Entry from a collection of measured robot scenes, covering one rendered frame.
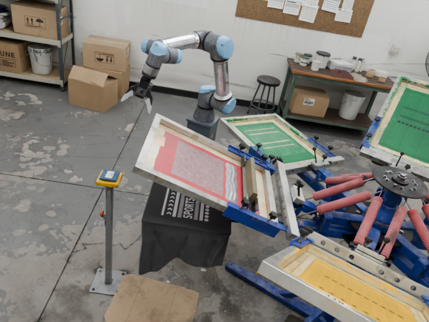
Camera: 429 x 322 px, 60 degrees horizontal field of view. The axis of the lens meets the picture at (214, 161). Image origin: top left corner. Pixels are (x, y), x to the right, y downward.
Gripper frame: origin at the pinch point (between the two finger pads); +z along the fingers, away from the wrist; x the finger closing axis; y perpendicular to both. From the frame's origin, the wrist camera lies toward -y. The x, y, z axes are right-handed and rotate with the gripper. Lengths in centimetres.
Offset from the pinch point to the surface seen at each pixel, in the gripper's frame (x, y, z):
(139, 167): -13.3, -28.7, 11.7
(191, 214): -51, -11, 40
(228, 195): -61, -15, 16
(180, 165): -32.8, -7.0, 15.9
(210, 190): -52, -16, 17
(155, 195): -29, 1, 47
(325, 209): -115, -8, 4
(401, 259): -165, -20, 7
